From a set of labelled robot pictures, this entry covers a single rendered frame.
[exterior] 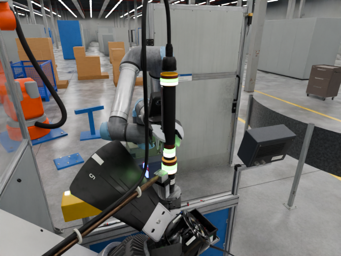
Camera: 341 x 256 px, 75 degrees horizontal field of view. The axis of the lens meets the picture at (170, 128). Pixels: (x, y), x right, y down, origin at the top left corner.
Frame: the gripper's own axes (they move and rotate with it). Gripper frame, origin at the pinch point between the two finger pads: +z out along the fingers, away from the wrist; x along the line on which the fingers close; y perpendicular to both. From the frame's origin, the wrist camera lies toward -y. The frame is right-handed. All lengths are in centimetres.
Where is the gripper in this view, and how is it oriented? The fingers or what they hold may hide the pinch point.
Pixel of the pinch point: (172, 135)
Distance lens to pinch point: 58.4
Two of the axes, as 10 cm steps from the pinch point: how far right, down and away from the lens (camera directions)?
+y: 0.0, 9.2, 3.8
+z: 3.3, 3.6, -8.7
